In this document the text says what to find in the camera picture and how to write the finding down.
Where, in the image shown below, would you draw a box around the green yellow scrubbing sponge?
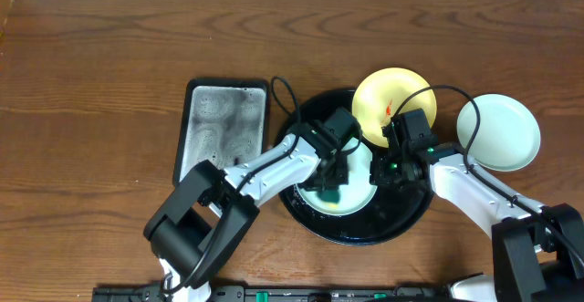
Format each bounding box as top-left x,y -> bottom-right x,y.
316,190 -> 341,210

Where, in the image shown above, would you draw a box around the light blue plate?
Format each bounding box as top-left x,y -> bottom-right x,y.
295,143 -> 377,216
456,94 -> 541,172

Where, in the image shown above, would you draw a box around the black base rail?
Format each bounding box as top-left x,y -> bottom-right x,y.
91,285 -> 451,302

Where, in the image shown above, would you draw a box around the light blue plate front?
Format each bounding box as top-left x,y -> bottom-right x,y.
295,143 -> 377,216

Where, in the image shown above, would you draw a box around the black rectangular soapy tray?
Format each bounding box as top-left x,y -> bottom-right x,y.
172,78 -> 269,186

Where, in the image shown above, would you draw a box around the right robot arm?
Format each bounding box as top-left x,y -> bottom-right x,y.
370,144 -> 583,301

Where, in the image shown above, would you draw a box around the round black serving tray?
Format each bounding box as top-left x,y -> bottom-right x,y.
279,88 -> 433,245

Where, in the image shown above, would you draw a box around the yellow plate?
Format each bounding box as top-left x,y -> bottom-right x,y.
351,68 -> 429,148

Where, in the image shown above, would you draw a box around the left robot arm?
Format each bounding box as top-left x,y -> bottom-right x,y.
143,120 -> 361,298

